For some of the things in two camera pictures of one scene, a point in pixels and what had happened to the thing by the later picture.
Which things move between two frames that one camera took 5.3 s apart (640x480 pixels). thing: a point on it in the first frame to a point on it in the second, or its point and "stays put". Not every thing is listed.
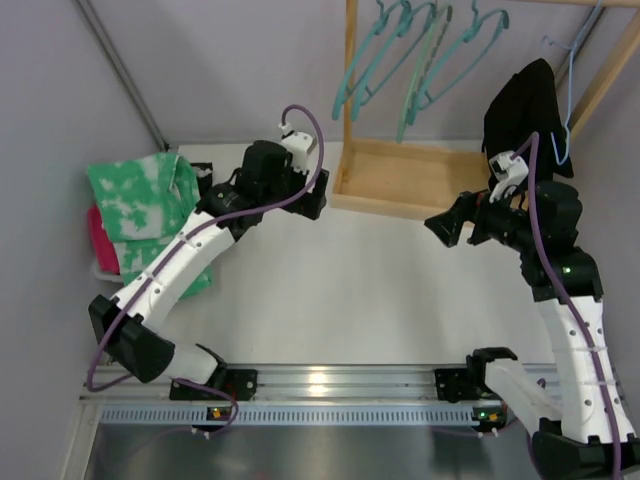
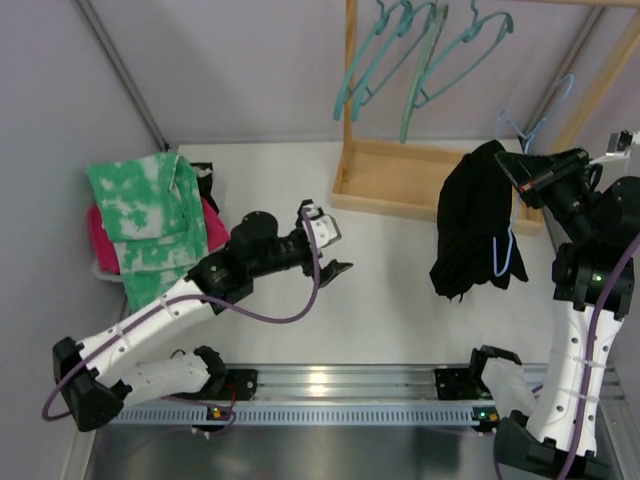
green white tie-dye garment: [141, 202] stays put
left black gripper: [310, 195] to [310, 259]
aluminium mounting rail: [297, 383] stays put
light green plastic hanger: [422, 67] stays put
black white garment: [204, 174] stays put
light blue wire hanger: [571, 49] to [525, 138]
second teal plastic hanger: [406, 11] stays put
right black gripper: [476, 220] to [550, 176]
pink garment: [106, 255] stays put
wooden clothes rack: [435, 180] stays put
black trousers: [524, 104] to [475, 239]
